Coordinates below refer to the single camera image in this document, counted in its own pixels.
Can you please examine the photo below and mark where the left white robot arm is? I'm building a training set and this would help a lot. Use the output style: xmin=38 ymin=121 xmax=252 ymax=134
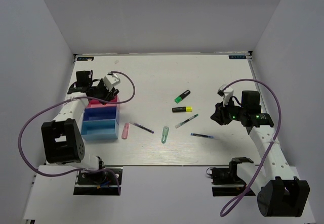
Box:
xmin=41 ymin=70 xmax=120 ymax=183

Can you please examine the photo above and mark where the blue ink pen right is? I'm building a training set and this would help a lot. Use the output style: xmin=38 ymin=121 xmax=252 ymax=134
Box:
xmin=190 ymin=133 xmax=216 ymax=139

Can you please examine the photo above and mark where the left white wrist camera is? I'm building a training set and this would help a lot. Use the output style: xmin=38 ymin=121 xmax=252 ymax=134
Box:
xmin=102 ymin=72 xmax=120 ymax=91

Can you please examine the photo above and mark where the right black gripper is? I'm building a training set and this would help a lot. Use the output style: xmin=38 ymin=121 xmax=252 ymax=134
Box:
xmin=210 ymin=96 xmax=246 ymax=125

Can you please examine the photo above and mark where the yellow cap black highlighter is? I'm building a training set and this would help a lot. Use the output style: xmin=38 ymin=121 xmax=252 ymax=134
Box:
xmin=172 ymin=106 xmax=192 ymax=113

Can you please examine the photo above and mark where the pink eraser stick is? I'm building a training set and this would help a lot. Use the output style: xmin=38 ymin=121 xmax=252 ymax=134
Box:
xmin=121 ymin=122 xmax=129 ymax=140

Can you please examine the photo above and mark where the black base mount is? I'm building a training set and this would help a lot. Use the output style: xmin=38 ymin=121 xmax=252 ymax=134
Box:
xmin=73 ymin=167 xmax=123 ymax=196
xmin=206 ymin=157 xmax=254 ymax=197

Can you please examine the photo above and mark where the table corner label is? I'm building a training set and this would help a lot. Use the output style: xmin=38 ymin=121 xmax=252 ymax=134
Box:
xmin=76 ymin=57 xmax=94 ymax=61
xmin=228 ymin=55 xmax=247 ymax=60

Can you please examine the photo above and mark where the purple ink pen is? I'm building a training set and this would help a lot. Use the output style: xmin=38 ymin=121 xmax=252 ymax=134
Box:
xmin=130 ymin=122 xmax=154 ymax=134

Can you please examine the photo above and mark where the pink blue tiered organizer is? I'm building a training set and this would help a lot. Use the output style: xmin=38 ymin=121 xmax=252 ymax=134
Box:
xmin=81 ymin=96 xmax=120 ymax=141

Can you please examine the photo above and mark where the left table corner label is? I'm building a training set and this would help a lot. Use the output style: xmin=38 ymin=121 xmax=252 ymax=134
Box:
xmin=76 ymin=57 xmax=94 ymax=61

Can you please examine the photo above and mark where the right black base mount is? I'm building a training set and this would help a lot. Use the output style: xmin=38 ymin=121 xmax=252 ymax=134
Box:
xmin=206 ymin=157 xmax=254 ymax=197

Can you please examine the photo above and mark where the green ink clear pen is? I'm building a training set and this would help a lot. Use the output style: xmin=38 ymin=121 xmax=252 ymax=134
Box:
xmin=175 ymin=114 xmax=199 ymax=128

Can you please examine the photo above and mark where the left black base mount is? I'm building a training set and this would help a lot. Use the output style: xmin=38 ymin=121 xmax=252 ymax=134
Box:
xmin=73 ymin=167 xmax=123 ymax=196

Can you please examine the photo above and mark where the right table corner label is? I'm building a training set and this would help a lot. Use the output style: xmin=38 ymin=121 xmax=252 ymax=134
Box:
xmin=228 ymin=55 xmax=247 ymax=60

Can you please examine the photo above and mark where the green cap black highlighter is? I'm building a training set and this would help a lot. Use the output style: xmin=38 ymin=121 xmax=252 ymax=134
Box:
xmin=174 ymin=90 xmax=191 ymax=103

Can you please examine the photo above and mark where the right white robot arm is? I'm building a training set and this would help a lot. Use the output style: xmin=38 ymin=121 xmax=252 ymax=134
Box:
xmin=207 ymin=88 xmax=310 ymax=217

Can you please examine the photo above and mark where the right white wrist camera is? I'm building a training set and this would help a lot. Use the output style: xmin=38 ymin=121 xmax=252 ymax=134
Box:
xmin=217 ymin=84 xmax=234 ymax=107

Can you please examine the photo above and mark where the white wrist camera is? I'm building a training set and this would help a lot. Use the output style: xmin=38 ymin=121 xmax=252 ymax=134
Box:
xmin=102 ymin=72 xmax=120 ymax=91
xmin=217 ymin=84 xmax=234 ymax=107

